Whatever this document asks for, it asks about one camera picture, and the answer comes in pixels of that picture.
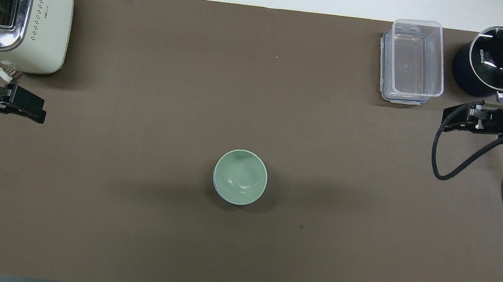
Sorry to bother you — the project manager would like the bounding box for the blue bowl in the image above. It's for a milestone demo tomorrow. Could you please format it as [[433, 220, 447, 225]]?
[[210, 171, 233, 203]]

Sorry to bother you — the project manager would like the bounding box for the green bowl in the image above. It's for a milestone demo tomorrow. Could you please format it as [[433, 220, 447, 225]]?
[[211, 147, 271, 208]]

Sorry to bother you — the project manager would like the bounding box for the white power plug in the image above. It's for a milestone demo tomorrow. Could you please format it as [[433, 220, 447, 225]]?
[[0, 59, 20, 84]]

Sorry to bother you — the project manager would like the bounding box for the glass pot lid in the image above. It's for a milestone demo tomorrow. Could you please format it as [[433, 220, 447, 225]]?
[[466, 23, 503, 91]]

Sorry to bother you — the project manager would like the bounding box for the black pot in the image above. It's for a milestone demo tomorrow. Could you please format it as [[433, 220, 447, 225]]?
[[449, 21, 503, 101]]

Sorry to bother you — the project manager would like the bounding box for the clear plastic container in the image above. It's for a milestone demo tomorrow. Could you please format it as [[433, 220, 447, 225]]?
[[385, 17, 451, 99]]

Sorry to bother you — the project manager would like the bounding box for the blue-rimmed clear container lid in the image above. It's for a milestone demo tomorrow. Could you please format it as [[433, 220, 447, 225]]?
[[375, 30, 437, 107]]

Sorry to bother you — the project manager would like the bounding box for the black cable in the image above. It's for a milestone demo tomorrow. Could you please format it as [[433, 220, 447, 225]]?
[[429, 96, 503, 187]]

